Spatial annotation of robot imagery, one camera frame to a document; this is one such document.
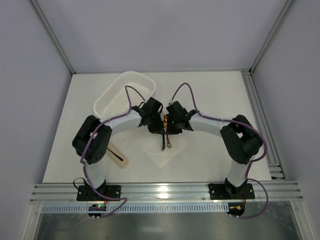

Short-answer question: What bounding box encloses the white perforated plastic basket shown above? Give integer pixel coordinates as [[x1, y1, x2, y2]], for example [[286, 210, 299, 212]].
[[93, 71, 156, 119]]

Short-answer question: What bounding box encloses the slotted grey cable duct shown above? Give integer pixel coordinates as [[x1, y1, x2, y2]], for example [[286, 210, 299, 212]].
[[41, 202, 229, 214]]

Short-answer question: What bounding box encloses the aluminium rail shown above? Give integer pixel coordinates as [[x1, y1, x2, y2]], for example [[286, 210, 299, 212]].
[[241, 69, 287, 181], [30, 180, 303, 203]]

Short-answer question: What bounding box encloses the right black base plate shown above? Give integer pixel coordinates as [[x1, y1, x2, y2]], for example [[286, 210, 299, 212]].
[[208, 183, 255, 200]]

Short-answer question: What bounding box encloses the white paper napkin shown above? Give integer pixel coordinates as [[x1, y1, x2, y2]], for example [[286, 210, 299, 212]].
[[135, 132, 189, 168]]

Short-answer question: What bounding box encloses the left black controller board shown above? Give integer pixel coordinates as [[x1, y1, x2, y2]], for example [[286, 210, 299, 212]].
[[87, 203, 107, 220]]

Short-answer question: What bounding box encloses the right aluminium corner post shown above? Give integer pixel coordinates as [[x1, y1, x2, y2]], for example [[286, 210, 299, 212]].
[[249, 0, 297, 75]]

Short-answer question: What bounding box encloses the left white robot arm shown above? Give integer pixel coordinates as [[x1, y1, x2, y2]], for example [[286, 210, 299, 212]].
[[72, 97, 165, 201]]

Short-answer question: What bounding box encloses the aluminium front rail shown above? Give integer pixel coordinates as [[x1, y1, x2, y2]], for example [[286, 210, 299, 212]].
[[30, 180, 303, 203]]

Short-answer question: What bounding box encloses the right black controller board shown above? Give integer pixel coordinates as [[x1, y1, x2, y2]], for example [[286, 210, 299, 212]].
[[226, 204, 245, 219]]

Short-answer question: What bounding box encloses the right side aluminium rail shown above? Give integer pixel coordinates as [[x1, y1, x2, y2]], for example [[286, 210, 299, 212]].
[[241, 69, 287, 181]]

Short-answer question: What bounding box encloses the silver table knife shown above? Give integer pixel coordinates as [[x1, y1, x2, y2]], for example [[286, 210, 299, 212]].
[[161, 133, 167, 151]]

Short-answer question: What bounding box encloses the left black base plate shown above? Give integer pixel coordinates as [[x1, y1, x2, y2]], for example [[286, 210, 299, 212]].
[[76, 184, 122, 202]]

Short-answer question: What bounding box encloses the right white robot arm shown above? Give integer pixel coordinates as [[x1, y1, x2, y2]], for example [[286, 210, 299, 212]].
[[166, 101, 267, 199]]

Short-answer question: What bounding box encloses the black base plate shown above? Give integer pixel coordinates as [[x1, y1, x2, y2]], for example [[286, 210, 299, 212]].
[[208, 183, 255, 200], [76, 184, 122, 202]]

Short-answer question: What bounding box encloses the left aluminium corner post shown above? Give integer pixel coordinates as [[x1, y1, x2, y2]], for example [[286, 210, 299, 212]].
[[28, 0, 76, 75]]

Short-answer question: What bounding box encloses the gold ornate spoon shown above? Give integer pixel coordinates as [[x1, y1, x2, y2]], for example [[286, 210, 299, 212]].
[[163, 114, 172, 149]]

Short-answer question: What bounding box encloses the black controller board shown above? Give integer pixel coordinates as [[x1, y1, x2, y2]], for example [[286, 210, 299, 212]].
[[226, 204, 245, 219], [87, 203, 107, 220]]

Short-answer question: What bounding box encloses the aluminium corner post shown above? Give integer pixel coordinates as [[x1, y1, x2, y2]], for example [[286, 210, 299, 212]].
[[249, 0, 297, 75], [28, 0, 76, 75]]

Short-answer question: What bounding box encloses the beige wooden cutlery tray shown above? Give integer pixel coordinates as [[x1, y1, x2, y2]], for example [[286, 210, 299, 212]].
[[106, 143, 129, 169]]

